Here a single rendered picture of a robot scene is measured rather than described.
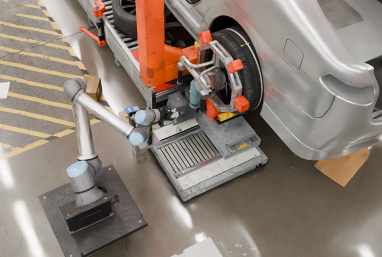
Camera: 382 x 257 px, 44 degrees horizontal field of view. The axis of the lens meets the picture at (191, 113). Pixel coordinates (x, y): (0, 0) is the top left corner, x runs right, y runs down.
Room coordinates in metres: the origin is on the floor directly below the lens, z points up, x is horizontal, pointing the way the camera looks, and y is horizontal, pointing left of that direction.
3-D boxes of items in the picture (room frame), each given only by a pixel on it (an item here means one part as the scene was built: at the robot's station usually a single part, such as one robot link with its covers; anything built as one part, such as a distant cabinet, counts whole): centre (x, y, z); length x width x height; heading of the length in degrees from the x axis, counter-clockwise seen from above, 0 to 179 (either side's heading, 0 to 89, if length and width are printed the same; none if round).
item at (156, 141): (2.40, 0.41, 0.44); 0.43 x 0.17 x 0.03; 32
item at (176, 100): (2.84, 0.00, 0.26); 0.42 x 0.18 x 0.35; 122
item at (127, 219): (1.72, 0.68, 0.15); 0.60 x 0.60 x 0.30; 33
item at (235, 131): (2.69, -0.33, 0.32); 0.40 x 0.30 x 0.28; 32
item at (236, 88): (2.60, -0.19, 0.85); 0.54 x 0.07 x 0.54; 32
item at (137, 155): (2.43, 0.43, 0.21); 0.10 x 0.10 x 0.42; 32
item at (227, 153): (2.69, -0.33, 0.13); 0.50 x 0.36 x 0.10; 32
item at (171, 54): (3.04, 0.06, 0.69); 0.52 x 0.17 x 0.35; 122
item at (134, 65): (3.95, 0.98, 0.28); 2.47 x 0.09 x 0.22; 32
